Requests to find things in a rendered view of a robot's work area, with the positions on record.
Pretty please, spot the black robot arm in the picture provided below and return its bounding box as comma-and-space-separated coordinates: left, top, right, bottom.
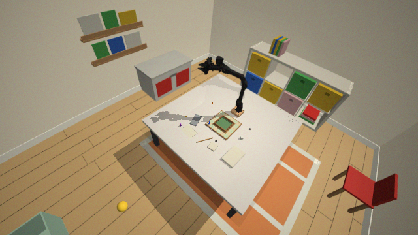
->
215, 56, 248, 113

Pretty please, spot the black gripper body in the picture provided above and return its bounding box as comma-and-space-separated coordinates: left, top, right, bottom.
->
204, 58, 216, 74

